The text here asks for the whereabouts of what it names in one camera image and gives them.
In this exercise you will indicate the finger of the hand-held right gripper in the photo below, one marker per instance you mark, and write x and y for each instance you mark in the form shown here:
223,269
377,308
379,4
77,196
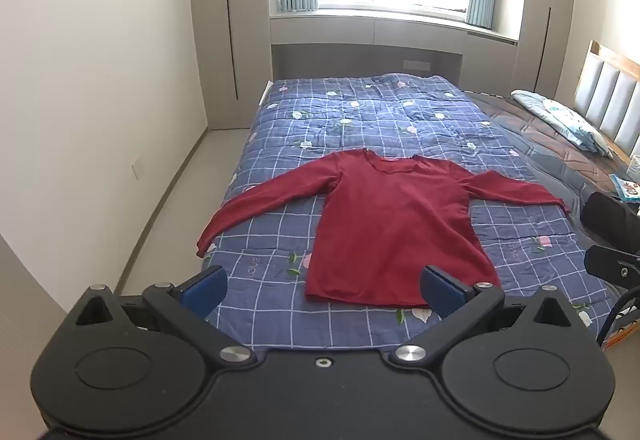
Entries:
612,217
615,265

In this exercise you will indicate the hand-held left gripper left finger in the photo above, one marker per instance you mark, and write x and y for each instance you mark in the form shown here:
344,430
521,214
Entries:
206,291

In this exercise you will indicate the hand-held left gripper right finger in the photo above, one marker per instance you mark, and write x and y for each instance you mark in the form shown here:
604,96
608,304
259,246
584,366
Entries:
439,292

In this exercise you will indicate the red long-sleeve shirt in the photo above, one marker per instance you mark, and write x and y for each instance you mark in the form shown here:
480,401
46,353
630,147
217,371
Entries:
395,220

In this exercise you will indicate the colourful printed packet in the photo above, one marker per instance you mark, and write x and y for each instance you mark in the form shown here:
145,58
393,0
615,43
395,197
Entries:
626,187

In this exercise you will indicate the orange box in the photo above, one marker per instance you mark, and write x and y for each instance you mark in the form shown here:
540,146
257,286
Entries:
619,337

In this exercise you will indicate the brown quilted mattress cover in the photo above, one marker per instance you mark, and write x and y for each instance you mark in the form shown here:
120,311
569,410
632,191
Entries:
545,140

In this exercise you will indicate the light blue floral pillow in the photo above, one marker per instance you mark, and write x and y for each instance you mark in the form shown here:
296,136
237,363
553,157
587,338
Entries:
565,117

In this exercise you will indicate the wooden grey padded headboard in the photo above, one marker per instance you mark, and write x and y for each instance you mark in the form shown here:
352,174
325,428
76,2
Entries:
607,95

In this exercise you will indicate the blue plaid floral quilt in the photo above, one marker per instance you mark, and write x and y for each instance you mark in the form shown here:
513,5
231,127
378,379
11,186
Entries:
360,120

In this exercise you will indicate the beige window bench cabinet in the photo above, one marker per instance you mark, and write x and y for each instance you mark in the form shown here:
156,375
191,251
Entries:
375,26

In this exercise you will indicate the black curved frame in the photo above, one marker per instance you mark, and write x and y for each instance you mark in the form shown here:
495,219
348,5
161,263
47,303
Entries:
617,307

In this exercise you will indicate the grey wall panel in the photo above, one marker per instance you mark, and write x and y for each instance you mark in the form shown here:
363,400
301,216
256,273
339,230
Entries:
325,62

